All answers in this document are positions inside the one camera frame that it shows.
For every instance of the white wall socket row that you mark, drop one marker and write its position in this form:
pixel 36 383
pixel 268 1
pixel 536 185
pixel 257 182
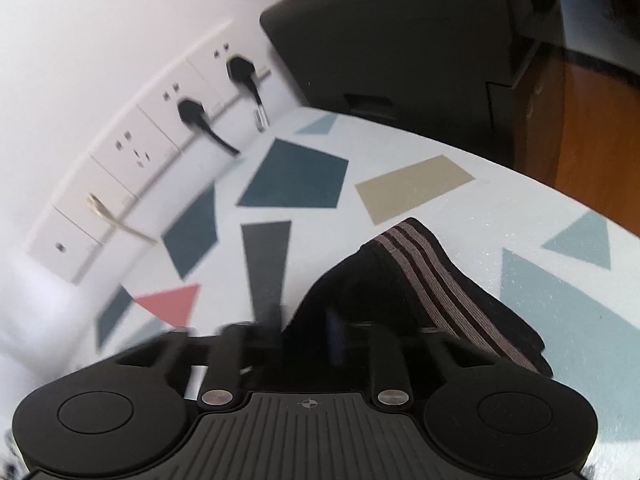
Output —
pixel 135 150

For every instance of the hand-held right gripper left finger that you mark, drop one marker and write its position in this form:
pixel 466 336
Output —
pixel 227 355

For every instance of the black striped pants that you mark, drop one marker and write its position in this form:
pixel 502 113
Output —
pixel 360 285

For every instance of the geometric patterned desk mat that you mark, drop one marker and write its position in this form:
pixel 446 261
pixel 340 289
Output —
pixel 450 210

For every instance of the black printer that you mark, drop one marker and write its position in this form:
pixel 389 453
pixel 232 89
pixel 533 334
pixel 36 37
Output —
pixel 400 50

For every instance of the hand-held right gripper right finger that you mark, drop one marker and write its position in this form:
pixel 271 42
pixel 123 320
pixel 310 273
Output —
pixel 387 360

